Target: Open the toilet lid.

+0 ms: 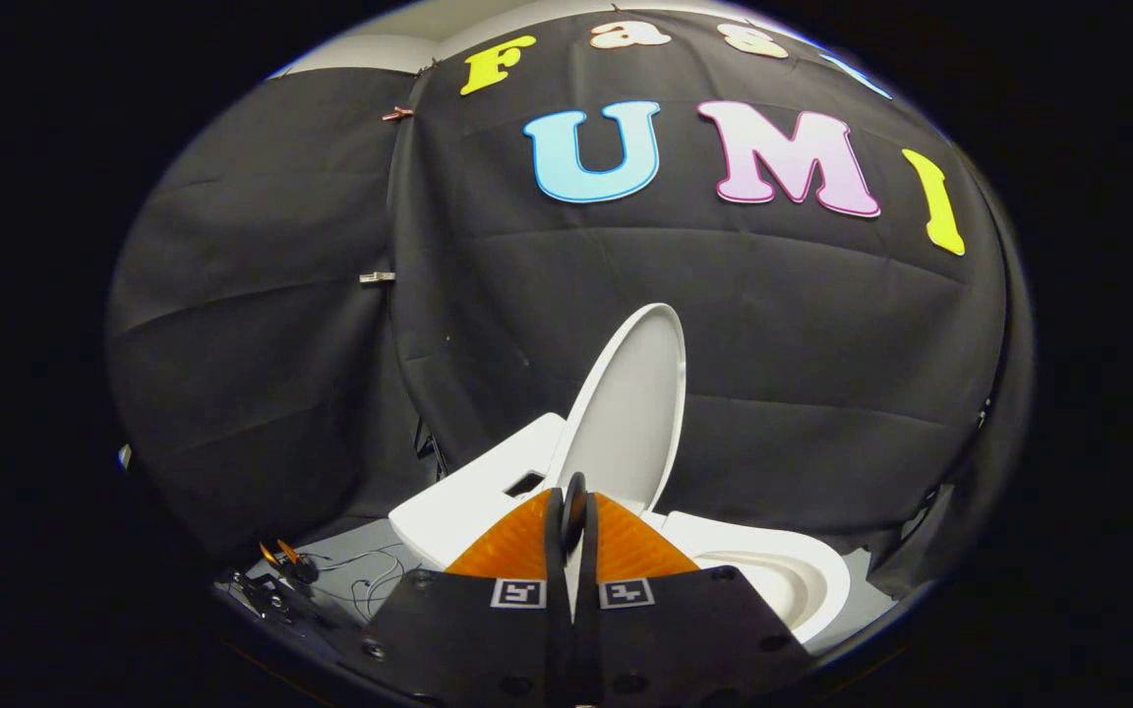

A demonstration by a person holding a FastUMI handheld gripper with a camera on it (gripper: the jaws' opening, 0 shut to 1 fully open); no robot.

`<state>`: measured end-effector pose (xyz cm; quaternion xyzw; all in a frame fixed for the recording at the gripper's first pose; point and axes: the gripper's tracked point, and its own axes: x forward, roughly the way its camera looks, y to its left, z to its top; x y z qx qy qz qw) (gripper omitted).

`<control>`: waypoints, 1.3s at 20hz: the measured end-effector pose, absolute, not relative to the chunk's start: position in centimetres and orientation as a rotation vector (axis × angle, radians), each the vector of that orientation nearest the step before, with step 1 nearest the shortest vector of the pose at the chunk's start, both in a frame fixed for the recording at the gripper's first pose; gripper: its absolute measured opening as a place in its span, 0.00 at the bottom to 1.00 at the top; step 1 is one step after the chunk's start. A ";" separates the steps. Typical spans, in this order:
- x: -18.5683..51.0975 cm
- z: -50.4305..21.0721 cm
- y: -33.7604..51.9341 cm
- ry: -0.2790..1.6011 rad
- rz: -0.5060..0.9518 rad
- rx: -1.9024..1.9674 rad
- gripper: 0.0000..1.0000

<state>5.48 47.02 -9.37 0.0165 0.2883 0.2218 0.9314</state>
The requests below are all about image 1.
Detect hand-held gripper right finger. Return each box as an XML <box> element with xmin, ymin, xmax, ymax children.
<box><xmin>574</xmin><ymin>490</ymin><xmax>813</xmax><ymax>707</ymax></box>

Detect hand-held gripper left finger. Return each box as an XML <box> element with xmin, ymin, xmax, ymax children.
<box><xmin>365</xmin><ymin>487</ymin><xmax>575</xmax><ymax>707</ymax></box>

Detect black round lid tab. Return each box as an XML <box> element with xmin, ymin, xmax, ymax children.
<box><xmin>563</xmin><ymin>472</ymin><xmax>588</xmax><ymax>554</ymax></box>

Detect white toilet lid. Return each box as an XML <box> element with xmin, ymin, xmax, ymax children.
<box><xmin>544</xmin><ymin>303</ymin><xmax>687</xmax><ymax>518</ymax></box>

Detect white toilet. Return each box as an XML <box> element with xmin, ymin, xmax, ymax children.
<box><xmin>388</xmin><ymin>412</ymin><xmax>852</xmax><ymax>646</ymax></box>

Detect black backdrop cloth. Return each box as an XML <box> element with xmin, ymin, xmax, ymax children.
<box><xmin>106</xmin><ymin>10</ymin><xmax>1036</xmax><ymax>603</ymax></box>

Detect thin floor wires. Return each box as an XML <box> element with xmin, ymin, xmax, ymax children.
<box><xmin>315</xmin><ymin>544</ymin><xmax>412</xmax><ymax>622</ymax></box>

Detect orange handled pliers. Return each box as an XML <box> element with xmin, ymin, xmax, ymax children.
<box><xmin>259</xmin><ymin>538</ymin><xmax>321</xmax><ymax>585</ymax></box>

